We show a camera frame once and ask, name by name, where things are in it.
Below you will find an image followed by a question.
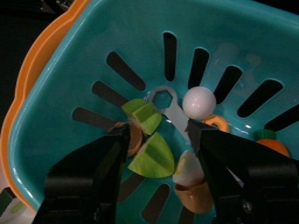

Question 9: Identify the halved toy boiled egg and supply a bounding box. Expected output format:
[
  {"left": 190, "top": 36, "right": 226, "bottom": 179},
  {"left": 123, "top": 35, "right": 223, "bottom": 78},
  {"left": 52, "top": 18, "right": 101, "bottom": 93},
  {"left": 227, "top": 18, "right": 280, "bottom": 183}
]
[{"left": 172, "top": 149, "right": 207, "bottom": 187}]

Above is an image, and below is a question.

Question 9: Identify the brown toy food piece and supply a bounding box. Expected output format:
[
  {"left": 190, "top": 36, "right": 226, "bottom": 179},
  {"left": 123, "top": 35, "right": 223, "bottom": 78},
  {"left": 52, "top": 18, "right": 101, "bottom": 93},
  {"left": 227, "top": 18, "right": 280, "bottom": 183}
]
[{"left": 112, "top": 122, "right": 145, "bottom": 158}]

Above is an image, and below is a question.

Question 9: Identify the white toy egg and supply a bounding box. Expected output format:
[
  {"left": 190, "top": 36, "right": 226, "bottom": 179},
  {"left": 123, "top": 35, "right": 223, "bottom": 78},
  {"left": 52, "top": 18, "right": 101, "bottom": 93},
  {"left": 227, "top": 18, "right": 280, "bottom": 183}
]
[{"left": 182, "top": 86, "right": 218, "bottom": 121}]

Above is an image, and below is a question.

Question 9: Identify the orange toy carrot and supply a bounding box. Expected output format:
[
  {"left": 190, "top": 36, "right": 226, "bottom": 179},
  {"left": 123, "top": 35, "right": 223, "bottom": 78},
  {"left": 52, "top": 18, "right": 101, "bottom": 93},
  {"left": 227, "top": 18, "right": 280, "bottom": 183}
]
[{"left": 254, "top": 129, "right": 291, "bottom": 158}]

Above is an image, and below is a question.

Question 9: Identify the orange toy ring slice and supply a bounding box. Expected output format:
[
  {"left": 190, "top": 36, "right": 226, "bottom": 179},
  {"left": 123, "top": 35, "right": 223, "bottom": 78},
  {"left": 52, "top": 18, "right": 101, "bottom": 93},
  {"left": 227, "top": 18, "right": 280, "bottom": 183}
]
[{"left": 200, "top": 114, "right": 231, "bottom": 134}]

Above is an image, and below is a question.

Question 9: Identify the green toy fruit wedge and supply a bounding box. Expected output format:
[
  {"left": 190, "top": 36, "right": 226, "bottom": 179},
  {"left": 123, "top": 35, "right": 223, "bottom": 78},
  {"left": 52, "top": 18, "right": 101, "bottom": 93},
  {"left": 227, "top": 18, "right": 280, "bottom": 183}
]
[
  {"left": 120, "top": 98, "right": 164, "bottom": 136},
  {"left": 127, "top": 131, "right": 176, "bottom": 179}
]

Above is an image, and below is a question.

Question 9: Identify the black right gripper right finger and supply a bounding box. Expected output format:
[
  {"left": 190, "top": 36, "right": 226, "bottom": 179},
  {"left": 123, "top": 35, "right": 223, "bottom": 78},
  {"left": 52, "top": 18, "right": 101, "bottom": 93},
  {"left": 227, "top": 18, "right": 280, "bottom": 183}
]
[{"left": 184, "top": 117, "right": 299, "bottom": 224}]

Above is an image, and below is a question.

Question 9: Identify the tan wooden toy piece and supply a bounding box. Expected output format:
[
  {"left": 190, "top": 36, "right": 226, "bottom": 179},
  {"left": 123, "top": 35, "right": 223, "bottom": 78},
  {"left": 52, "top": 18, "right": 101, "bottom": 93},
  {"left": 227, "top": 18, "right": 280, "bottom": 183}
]
[{"left": 172, "top": 178, "right": 215, "bottom": 214}]

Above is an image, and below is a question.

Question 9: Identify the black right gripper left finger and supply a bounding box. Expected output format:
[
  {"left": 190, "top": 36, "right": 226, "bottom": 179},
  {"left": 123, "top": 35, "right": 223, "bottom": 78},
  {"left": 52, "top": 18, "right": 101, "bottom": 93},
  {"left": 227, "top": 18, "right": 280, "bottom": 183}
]
[{"left": 32, "top": 122, "right": 133, "bottom": 224}]

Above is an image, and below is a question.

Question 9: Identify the grey toy wrench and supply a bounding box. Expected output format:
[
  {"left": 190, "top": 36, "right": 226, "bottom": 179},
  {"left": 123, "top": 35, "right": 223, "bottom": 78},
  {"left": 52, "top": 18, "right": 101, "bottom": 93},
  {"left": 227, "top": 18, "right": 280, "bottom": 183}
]
[{"left": 147, "top": 86, "right": 192, "bottom": 144}]

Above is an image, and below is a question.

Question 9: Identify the teal basket with orange handle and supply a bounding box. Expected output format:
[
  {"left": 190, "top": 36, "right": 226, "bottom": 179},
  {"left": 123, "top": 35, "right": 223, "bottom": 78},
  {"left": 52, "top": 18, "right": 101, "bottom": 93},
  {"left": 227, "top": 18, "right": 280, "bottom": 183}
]
[{"left": 0, "top": 0, "right": 299, "bottom": 224}]

